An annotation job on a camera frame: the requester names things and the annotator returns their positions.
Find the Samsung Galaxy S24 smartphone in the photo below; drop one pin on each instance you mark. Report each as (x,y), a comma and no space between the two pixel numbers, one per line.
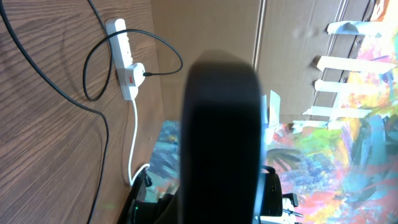
(220,146)

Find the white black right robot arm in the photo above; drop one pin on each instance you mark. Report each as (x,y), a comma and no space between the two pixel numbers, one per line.
(276,207)

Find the white charger plug adapter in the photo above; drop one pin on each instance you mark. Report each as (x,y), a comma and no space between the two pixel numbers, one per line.
(135,74)

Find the white power strip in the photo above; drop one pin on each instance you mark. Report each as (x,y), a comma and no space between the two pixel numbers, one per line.
(121,52)

